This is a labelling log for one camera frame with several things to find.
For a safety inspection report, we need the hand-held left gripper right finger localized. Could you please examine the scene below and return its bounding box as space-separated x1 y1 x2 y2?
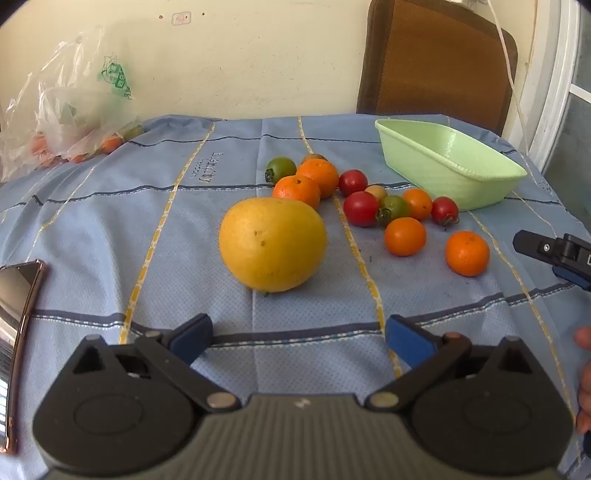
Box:
367 315 533 412

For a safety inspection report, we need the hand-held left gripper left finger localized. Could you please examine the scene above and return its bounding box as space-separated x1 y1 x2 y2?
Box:
69 314 242 412

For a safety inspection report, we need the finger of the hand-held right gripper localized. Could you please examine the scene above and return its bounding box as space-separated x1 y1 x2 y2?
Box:
513 229 591 292

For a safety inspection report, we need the red tomato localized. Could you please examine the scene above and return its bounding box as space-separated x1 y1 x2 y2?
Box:
430 196 461 227
338 169 369 197
342 191 380 228

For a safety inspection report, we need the light green plastic basket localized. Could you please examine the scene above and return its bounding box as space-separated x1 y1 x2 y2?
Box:
374 119 528 212

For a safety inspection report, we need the large yellow grapefruit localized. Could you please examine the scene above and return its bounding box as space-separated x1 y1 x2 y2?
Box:
219 198 328 295

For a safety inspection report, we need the green tomato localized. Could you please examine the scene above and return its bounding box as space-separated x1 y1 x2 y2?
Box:
264 157 297 184
377 195 412 226

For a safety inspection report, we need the blue striped tablecloth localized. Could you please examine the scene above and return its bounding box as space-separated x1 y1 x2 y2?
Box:
0 114 591 480

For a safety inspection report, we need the copper rimmed glossy device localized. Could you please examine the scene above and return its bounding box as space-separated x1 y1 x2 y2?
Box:
0 259 49 456

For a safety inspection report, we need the brown woven chair back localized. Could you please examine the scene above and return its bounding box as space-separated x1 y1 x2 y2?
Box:
356 0 519 137

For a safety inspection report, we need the pile of small bagged tomatoes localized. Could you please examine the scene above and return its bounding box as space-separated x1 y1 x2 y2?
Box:
28 124 141 168

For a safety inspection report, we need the clear plastic bag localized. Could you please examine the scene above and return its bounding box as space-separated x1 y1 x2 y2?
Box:
0 25 145 183

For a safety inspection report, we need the white window frame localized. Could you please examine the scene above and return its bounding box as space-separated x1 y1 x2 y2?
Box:
525 0 591 178

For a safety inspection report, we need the white cable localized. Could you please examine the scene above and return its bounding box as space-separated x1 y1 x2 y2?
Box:
485 0 534 155

